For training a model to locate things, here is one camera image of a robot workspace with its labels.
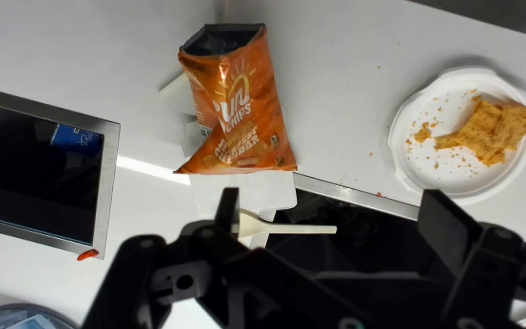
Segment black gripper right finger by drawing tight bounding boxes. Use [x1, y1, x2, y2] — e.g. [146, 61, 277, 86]
[416, 188, 489, 263]

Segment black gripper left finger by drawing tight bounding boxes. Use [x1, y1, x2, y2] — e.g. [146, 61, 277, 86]
[213, 187, 241, 238]

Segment orange snack pack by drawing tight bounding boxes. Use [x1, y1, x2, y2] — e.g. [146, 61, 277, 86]
[175, 24, 297, 178]

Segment white paper plate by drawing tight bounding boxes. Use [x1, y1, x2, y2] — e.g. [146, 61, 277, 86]
[387, 64, 526, 207]

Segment white plastic spoon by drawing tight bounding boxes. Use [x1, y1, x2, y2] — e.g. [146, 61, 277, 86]
[237, 209, 339, 249]

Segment steel framed counter opening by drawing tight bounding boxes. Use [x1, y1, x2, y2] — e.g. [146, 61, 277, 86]
[268, 172, 425, 245]
[0, 82, 122, 254]

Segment orange square crackers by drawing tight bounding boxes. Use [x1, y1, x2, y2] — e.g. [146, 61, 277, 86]
[432, 93, 526, 168]

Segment small red scrap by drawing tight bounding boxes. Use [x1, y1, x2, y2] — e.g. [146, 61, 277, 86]
[76, 247, 102, 263]

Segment glass jar with packets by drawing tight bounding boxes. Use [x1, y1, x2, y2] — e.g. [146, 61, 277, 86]
[0, 302, 78, 329]

